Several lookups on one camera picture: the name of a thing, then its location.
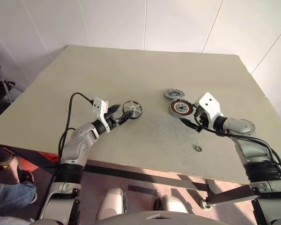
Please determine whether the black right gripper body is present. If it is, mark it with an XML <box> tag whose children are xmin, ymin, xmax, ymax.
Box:
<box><xmin>192</xmin><ymin>105</ymin><xmax>210</xmax><ymax>128</ymax></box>

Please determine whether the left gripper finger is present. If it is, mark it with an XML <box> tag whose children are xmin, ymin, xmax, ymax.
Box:
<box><xmin>107</xmin><ymin>104</ymin><xmax>121</xmax><ymax>115</ymax></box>
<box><xmin>118</xmin><ymin>110</ymin><xmax>134</xmax><ymax>126</ymax></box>

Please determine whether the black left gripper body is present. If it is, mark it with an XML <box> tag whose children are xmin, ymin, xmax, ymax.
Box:
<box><xmin>104</xmin><ymin>110</ymin><xmax>121</xmax><ymax>129</ymax></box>

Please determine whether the motor stator with copper windings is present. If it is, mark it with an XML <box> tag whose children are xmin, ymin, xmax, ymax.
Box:
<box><xmin>170</xmin><ymin>98</ymin><xmax>194</xmax><ymax>118</ymax></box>

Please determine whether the silver spoked wheel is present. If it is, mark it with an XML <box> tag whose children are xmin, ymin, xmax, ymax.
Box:
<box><xmin>122</xmin><ymin>100</ymin><xmax>143</xmax><ymax>122</ymax></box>

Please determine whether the table leg with caster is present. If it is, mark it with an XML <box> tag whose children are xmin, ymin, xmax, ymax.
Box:
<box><xmin>200</xmin><ymin>179</ymin><xmax>220</xmax><ymax>210</ymax></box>

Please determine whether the orange red box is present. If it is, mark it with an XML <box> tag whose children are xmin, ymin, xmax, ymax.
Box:
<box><xmin>16</xmin><ymin>150</ymin><xmax>60</xmax><ymax>172</ymax></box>

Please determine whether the white robot left leg shell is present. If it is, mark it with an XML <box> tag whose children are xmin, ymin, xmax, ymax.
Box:
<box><xmin>100</xmin><ymin>187</ymin><xmax>125</xmax><ymax>220</ymax></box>

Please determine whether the white robot leg shell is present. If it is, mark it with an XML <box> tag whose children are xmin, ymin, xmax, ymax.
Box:
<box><xmin>159</xmin><ymin>194</ymin><xmax>190</xmax><ymax>214</ymax></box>
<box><xmin>100</xmin><ymin>187</ymin><xmax>125</xmax><ymax>220</ymax></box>

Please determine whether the white robot right leg shell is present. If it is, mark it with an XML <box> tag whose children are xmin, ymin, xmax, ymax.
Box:
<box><xmin>159</xmin><ymin>194</ymin><xmax>190</xmax><ymax>214</ymax></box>

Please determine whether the grey robot torso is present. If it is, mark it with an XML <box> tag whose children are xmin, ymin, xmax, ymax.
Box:
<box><xmin>93</xmin><ymin>210</ymin><xmax>228</xmax><ymax>225</ymax></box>

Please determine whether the black folding cart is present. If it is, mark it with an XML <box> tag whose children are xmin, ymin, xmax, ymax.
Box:
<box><xmin>0</xmin><ymin>46</ymin><xmax>23</xmax><ymax>111</ymax></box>

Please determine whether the person in blue jeans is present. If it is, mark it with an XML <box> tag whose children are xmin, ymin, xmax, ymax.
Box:
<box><xmin>0</xmin><ymin>142</ymin><xmax>38</xmax><ymax>211</ymax></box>

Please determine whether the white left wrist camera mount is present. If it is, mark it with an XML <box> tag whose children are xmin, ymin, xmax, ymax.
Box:
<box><xmin>91</xmin><ymin>97</ymin><xmax>111</xmax><ymax>133</ymax></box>

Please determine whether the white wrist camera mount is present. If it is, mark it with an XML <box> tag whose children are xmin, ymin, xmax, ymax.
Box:
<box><xmin>91</xmin><ymin>97</ymin><xmax>111</xmax><ymax>133</ymax></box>
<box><xmin>196</xmin><ymin>92</ymin><xmax>224</xmax><ymax>129</ymax></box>

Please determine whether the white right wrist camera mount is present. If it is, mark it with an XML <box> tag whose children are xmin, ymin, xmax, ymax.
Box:
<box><xmin>196</xmin><ymin>92</ymin><xmax>224</xmax><ymax>129</ymax></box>

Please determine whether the grey round gear disc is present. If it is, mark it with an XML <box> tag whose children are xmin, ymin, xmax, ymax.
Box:
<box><xmin>163</xmin><ymin>88</ymin><xmax>185</xmax><ymax>100</ymax></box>

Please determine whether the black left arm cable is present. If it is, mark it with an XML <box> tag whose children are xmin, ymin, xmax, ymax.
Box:
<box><xmin>36</xmin><ymin>92</ymin><xmax>96</xmax><ymax>220</ymax></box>

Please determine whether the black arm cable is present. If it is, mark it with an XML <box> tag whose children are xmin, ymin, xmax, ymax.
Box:
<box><xmin>36</xmin><ymin>92</ymin><xmax>96</xmax><ymax>220</ymax></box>
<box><xmin>193</xmin><ymin>110</ymin><xmax>281</xmax><ymax>179</ymax></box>

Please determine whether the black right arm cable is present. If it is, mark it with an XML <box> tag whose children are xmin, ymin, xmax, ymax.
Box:
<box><xmin>193</xmin><ymin>110</ymin><xmax>281</xmax><ymax>179</ymax></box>

